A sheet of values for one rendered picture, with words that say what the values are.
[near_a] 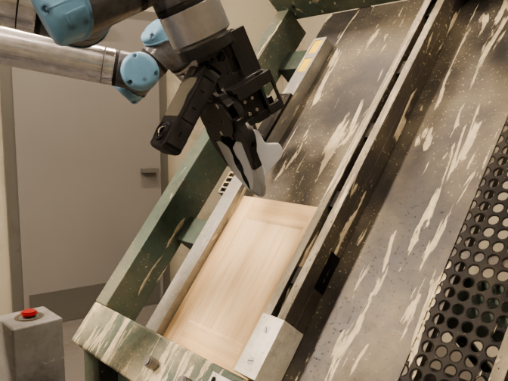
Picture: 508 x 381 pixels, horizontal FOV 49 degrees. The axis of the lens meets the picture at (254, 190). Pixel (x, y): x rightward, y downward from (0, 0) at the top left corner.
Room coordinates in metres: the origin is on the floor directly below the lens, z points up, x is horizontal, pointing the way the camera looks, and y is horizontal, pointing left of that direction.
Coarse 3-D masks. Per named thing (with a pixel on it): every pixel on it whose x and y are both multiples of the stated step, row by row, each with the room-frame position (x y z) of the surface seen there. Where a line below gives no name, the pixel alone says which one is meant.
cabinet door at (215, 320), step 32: (256, 224) 1.36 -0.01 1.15; (288, 224) 1.29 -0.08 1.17; (224, 256) 1.35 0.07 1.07; (256, 256) 1.29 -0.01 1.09; (288, 256) 1.22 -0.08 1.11; (192, 288) 1.34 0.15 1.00; (224, 288) 1.28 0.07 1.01; (256, 288) 1.22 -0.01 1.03; (192, 320) 1.27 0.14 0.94; (224, 320) 1.21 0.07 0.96; (256, 320) 1.15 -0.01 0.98; (224, 352) 1.15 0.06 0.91
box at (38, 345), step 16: (0, 320) 1.31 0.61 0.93; (48, 320) 1.30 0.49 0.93; (0, 336) 1.31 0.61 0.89; (16, 336) 1.25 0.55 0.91; (32, 336) 1.27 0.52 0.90; (48, 336) 1.30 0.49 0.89; (0, 352) 1.31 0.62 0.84; (16, 352) 1.24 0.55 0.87; (32, 352) 1.27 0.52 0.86; (48, 352) 1.29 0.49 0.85; (0, 368) 1.32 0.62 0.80; (16, 368) 1.24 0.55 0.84; (32, 368) 1.27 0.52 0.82; (48, 368) 1.29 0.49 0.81; (64, 368) 1.32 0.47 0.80
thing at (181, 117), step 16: (192, 80) 0.68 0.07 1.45; (208, 80) 0.68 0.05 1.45; (176, 96) 0.70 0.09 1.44; (192, 96) 0.67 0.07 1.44; (208, 96) 0.68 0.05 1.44; (176, 112) 0.67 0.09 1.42; (192, 112) 0.67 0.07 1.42; (160, 128) 0.67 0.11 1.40; (176, 128) 0.66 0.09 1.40; (192, 128) 0.67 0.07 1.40; (160, 144) 0.66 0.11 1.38; (176, 144) 0.66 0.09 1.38
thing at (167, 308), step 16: (320, 48) 1.66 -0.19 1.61; (320, 64) 1.66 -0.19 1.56; (304, 80) 1.62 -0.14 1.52; (304, 96) 1.62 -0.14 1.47; (288, 112) 1.58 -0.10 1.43; (224, 192) 1.49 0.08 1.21; (240, 192) 1.46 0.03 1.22; (224, 208) 1.44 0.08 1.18; (208, 224) 1.44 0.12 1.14; (224, 224) 1.42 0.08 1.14; (208, 240) 1.39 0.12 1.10; (192, 256) 1.39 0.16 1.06; (192, 272) 1.36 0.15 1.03; (176, 288) 1.35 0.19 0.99; (160, 304) 1.34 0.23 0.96; (176, 304) 1.32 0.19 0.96; (160, 320) 1.30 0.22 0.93
